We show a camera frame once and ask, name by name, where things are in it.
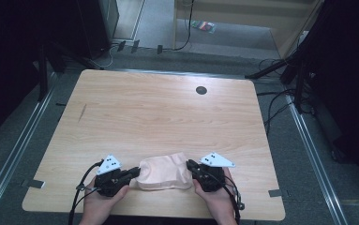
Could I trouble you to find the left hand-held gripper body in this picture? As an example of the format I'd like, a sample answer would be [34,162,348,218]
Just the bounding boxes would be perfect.
[93,154,132,198]

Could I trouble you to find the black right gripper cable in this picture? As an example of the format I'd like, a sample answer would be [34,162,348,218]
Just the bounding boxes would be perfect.
[221,174,246,225]

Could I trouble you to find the black cabinet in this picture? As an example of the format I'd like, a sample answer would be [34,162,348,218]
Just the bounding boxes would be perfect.
[76,0,121,60]

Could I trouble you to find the black metal stand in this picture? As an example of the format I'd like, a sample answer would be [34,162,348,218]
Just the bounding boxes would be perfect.
[244,6,328,115]

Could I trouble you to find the black hanging cable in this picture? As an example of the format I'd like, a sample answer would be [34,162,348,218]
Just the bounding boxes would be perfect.
[172,0,196,52]

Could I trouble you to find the person's right hand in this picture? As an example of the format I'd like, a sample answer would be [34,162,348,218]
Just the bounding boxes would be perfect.
[192,166,237,225]

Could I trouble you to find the person's left hand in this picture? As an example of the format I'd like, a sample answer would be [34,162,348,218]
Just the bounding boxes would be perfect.
[79,175,131,225]

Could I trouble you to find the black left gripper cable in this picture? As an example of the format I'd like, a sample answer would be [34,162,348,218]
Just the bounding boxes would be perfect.
[67,159,104,225]

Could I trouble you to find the grey tape strip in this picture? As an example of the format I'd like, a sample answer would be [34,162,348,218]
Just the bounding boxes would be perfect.
[20,178,46,189]
[267,188,284,198]

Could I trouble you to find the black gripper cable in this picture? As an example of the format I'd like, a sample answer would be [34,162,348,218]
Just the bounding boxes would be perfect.
[221,174,246,225]
[67,159,104,225]

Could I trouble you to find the black floor cables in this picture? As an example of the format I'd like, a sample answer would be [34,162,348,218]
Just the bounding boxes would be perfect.
[256,56,298,136]

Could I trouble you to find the beige wooden partition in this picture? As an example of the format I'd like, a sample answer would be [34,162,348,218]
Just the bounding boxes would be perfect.
[172,0,325,59]

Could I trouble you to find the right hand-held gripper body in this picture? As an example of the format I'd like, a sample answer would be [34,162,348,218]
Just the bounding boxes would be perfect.
[194,151,236,193]

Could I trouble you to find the colourful packet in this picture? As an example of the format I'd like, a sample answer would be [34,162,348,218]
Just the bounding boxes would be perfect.
[190,20,217,35]

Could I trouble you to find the metal floor rail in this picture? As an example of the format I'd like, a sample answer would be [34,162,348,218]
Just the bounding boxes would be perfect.
[0,70,59,221]
[285,94,350,225]

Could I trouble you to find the white floor cable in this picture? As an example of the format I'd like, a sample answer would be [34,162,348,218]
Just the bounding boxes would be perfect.
[86,44,119,70]

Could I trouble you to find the black upright post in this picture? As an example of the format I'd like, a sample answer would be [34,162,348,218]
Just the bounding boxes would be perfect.
[37,42,50,103]

